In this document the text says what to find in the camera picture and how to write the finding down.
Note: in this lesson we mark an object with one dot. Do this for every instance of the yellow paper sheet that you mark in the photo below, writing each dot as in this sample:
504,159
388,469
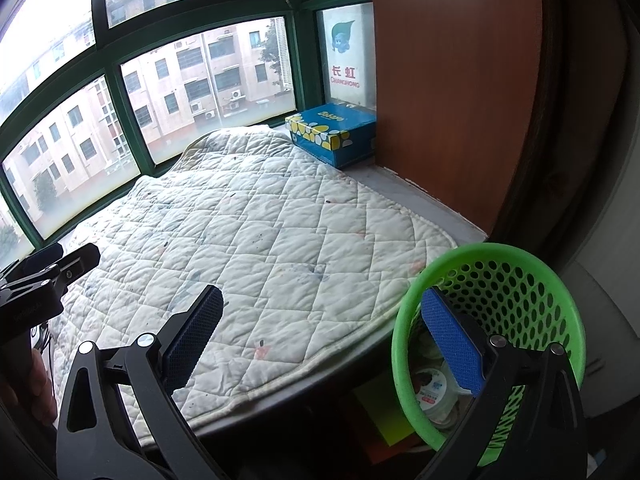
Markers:
385,410

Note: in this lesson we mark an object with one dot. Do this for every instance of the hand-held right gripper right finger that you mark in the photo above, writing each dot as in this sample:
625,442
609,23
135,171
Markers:
452,345

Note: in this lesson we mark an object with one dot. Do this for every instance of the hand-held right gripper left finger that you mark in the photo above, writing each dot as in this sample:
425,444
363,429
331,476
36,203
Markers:
192,335

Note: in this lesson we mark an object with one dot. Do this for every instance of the printed round plastic container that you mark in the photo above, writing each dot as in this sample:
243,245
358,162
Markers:
432,390

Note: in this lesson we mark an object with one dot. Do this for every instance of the white quilted mat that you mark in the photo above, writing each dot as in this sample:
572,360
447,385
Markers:
275,235

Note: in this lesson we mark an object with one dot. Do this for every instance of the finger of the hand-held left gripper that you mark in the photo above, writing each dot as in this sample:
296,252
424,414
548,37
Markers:
75,265
37,259

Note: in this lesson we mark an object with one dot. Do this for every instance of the person's left hand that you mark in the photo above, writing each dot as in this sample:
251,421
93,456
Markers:
37,390

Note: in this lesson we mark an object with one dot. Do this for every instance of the brown wooden cabinet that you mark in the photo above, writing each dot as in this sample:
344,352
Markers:
450,85

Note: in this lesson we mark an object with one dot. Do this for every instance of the beige apartment building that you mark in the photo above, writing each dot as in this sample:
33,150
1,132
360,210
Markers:
165,90

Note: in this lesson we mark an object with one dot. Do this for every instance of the green plastic basket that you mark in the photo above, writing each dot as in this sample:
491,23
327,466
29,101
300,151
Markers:
500,280

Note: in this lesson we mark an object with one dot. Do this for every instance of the green window frame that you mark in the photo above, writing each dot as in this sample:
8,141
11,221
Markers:
107,55

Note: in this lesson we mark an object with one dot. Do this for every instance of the blue tissue box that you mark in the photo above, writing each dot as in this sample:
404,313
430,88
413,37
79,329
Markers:
345,140

